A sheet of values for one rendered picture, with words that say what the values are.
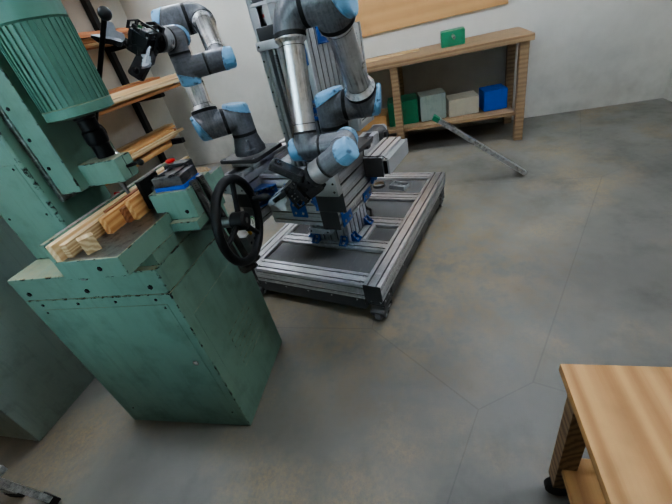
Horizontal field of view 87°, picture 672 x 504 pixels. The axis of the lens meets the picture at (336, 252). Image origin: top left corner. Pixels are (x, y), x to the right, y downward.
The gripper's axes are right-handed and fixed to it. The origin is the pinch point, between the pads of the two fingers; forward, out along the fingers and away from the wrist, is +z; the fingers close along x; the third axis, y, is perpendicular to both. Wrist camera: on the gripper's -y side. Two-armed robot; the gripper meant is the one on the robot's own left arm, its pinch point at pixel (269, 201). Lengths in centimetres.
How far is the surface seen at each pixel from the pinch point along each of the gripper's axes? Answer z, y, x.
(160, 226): 15.1, -18.3, -24.9
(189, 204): 6.9, -17.0, -18.7
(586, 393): -60, 63, -47
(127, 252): 13.4, -19.3, -39.1
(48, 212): 43, -43, -26
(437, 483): -7, 93, -50
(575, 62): -126, 133, 317
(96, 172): 26, -42, -17
